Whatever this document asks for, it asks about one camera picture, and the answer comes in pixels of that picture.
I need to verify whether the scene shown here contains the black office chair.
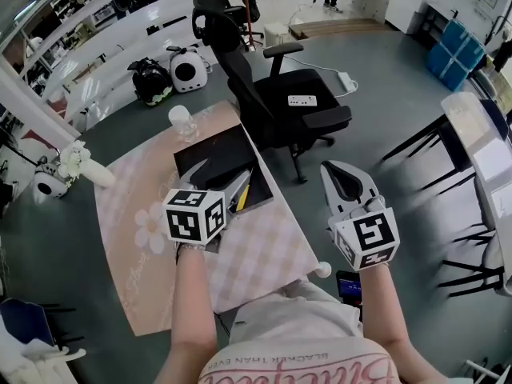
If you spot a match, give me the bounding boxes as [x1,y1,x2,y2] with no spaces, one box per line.
[190,0,354,185]

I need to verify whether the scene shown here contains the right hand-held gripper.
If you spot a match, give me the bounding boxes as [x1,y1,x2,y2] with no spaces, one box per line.
[319,159,402,273]

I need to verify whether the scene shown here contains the white pet carrier backpack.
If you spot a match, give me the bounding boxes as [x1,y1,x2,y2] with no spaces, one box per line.
[31,161,70,200]
[166,45,210,94]

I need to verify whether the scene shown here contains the beaded bracelet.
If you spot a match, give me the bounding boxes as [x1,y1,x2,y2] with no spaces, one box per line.
[174,241,208,265]

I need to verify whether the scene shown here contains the white table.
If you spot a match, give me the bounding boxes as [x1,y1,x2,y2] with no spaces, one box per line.
[439,91,512,298]

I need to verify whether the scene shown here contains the white power strip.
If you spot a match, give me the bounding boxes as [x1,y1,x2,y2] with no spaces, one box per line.
[337,70,358,94]

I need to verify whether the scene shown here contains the white remote control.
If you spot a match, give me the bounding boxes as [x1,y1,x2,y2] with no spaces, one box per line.
[287,94,318,108]

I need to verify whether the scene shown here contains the white vase with flowers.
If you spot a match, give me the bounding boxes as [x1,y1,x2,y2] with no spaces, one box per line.
[57,139,117,190]

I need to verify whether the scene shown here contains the pink checked tablecloth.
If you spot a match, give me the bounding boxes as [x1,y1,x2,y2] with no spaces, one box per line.
[93,99,322,338]

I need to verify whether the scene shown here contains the stack of blue crates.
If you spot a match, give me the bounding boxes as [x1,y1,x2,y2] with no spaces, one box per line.
[425,18,486,93]

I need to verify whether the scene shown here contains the black box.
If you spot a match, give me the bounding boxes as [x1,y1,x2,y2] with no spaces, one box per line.
[173,123,275,220]

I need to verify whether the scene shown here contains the red pole stand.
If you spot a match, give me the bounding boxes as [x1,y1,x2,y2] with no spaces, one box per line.
[241,0,258,52]

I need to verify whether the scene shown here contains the clear glass cup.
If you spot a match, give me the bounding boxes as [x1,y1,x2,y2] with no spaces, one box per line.
[167,105,200,144]

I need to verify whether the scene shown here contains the wooden platform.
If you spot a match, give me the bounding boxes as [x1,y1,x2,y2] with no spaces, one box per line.
[287,17,386,40]

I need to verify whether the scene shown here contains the black device with screen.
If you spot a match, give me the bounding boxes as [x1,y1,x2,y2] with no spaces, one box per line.
[334,270,364,322]

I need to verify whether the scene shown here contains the person's pink shirt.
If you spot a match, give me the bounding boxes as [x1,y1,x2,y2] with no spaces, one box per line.
[197,333,402,384]

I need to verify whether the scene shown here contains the person's white shorts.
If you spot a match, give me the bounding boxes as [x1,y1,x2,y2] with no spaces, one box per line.
[229,279,364,346]

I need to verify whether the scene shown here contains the black backpack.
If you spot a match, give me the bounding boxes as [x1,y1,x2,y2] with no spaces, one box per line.
[126,57,175,108]

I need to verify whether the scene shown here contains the white air purifier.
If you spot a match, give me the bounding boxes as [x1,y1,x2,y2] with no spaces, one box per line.
[262,22,290,48]

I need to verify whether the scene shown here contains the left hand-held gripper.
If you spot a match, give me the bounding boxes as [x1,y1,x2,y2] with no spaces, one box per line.
[162,158,254,248]

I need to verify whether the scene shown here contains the person's left forearm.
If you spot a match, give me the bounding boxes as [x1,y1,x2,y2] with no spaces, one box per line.
[154,242,220,384]

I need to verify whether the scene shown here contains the person's right forearm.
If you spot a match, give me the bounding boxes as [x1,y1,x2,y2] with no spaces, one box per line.
[357,263,450,384]

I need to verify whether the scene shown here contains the blue chair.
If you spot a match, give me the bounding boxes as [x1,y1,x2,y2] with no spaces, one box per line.
[0,297,86,351]

